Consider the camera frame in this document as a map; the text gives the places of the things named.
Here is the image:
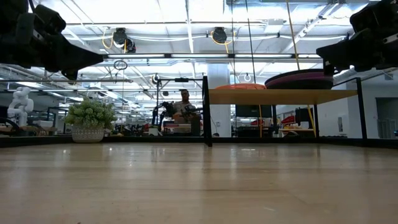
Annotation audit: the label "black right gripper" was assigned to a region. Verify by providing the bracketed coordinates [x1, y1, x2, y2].
[316, 2, 383, 75]

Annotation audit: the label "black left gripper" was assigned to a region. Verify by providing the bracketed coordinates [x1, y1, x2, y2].
[15, 4, 104, 80]

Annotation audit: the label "dark grey plate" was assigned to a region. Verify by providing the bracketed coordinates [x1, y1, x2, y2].
[264, 68, 334, 82]

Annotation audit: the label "purple plate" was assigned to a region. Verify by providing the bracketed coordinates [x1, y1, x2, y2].
[265, 77, 334, 91]

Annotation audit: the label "red translucent plate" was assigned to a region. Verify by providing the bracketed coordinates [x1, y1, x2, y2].
[215, 83, 267, 91]

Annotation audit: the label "green succulent in white pot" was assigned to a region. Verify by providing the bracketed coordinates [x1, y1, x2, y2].
[63, 98, 118, 144]

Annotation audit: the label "black background robot rig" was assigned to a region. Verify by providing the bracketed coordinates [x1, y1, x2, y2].
[150, 77, 205, 138]

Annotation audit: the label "white building column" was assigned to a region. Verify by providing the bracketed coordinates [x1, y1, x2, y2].
[206, 63, 233, 138]

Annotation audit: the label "person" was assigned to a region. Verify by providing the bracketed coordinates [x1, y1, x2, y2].
[172, 89, 201, 125]

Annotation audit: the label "long ceiling light strip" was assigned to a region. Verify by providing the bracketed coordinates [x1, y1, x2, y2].
[105, 53, 324, 60]

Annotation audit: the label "black ceiling cable reel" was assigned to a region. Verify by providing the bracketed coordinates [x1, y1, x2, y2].
[212, 27, 228, 44]
[111, 27, 129, 46]

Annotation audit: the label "yellow cable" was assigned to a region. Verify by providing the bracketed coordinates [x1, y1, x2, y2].
[285, 0, 317, 138]

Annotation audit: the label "black aluminium rig frame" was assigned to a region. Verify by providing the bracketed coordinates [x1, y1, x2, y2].
[0, 136, 398, 149]

